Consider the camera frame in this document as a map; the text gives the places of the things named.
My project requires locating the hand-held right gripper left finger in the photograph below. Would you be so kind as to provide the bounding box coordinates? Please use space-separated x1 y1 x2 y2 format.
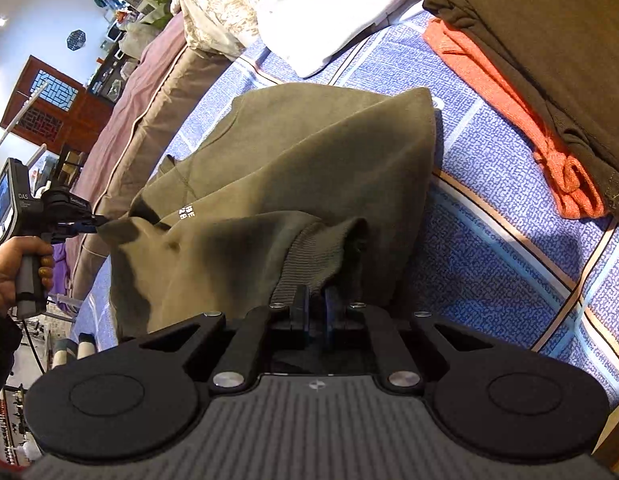
134 284 311 394

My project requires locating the green plant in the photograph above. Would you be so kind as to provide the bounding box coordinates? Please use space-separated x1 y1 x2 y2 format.
139 0 176 24

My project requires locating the orange garment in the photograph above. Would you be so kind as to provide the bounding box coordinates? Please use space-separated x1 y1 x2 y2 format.
422 17 606 221

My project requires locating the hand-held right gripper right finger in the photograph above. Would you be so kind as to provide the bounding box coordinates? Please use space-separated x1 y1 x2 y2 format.
322 285 491 392

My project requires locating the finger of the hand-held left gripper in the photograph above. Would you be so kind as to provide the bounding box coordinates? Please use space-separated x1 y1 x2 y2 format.
64 212 111 237

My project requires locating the beige floral quilt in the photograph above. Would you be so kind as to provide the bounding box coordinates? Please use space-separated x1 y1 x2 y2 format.
170 0 271 59

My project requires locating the person's left forearm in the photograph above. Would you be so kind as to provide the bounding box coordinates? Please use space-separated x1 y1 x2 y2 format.
0 304 23 403

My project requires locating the person's left hand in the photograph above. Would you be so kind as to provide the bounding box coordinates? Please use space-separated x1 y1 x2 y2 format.
0 235 56 318

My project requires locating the wooden cabinet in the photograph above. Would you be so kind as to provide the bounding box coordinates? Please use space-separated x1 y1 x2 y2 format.
0 56 113 152

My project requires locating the purple pillow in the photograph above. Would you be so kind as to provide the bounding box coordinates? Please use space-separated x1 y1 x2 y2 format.
53 242 74 307

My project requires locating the olive green sweatshirt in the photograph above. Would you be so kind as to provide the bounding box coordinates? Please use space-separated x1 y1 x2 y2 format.
96 86 439 342

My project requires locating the tan bed base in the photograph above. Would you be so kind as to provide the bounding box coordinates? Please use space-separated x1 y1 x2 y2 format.
69 45 231 302

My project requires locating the dark brown garment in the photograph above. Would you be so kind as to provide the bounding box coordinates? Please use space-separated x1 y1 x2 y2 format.
422 0 619 227

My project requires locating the white garment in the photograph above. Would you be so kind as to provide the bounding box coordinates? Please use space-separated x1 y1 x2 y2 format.
256 0 491 80

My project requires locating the purple bed cover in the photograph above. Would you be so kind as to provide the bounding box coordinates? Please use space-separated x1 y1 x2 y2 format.
64 12 191 262

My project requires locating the white pole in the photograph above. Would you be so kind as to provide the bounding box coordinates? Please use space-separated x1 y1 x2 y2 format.
0 82 48 162

